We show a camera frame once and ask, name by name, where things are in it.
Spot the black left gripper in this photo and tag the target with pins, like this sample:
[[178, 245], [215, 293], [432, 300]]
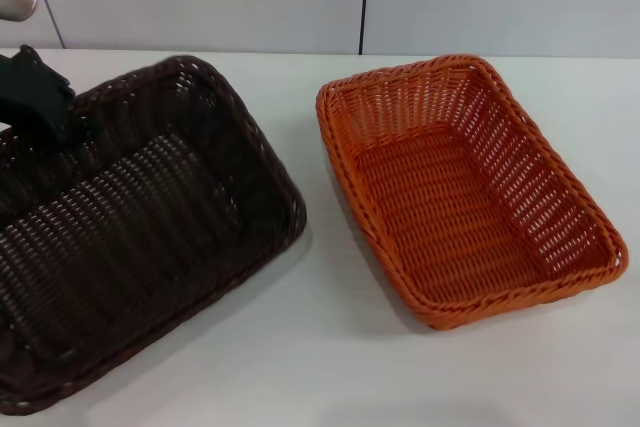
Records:
[[30, 82]]

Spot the dark brown woven basket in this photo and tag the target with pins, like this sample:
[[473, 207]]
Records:
[[150, 227]]

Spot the orange woven basket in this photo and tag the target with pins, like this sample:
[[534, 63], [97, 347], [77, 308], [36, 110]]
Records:
[[450, 207]]

